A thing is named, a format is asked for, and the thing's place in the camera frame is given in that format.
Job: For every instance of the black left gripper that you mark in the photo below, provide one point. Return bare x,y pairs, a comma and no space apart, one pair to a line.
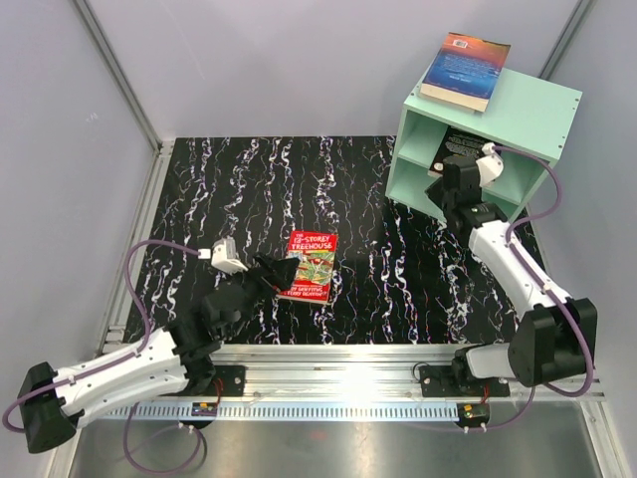
278,271

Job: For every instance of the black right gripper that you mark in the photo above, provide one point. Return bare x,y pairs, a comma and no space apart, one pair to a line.
434,189

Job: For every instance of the red treehouse book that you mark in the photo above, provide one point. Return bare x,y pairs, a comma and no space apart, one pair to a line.
316,253

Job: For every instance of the black paperback book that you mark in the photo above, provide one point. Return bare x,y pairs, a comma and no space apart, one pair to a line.
456,142

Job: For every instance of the blue orange sunset book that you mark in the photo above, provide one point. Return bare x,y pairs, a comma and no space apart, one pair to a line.
465,70

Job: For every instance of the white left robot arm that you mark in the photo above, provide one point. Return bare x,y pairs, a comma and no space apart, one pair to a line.
47,424

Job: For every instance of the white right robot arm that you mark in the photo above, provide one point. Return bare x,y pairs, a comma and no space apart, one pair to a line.
555,340

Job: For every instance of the mint green wooden shelf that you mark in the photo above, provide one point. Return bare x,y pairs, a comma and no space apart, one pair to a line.
527,115

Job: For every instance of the black marbled table mat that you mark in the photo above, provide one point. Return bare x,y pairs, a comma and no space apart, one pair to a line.
399,276

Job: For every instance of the left control board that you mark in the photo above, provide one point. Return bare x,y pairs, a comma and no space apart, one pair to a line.
204,409

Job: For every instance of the control board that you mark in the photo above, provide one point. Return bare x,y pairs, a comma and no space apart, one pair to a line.
204,409
473,414

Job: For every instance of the right control board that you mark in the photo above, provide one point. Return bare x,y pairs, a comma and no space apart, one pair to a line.
473,414

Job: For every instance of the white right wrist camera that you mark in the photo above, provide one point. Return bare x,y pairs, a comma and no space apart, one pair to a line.
490,165

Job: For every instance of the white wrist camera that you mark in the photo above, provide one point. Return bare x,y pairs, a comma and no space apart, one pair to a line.
490,165
223,256

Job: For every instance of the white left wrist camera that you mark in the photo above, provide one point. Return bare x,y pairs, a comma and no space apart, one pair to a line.
223,256

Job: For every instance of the aluminium mounting rail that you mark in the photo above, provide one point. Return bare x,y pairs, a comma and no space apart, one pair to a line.
358,374

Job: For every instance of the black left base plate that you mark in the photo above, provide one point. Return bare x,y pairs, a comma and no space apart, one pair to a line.
229,379

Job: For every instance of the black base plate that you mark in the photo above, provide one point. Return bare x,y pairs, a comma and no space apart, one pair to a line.
229,379
438,380

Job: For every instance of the left aluminium frame post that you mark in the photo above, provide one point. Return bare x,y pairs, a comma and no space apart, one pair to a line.
97,33

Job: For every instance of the aluminium frame post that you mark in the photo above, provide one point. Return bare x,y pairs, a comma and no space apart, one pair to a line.
97,33
573,24

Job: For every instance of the white slotted cable duct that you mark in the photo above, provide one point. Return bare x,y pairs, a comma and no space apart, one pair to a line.
294,411

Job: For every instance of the right aluminium frame post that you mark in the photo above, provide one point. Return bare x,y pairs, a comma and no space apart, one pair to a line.
573,24

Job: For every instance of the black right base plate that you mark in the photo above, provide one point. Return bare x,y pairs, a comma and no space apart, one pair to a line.
438,380

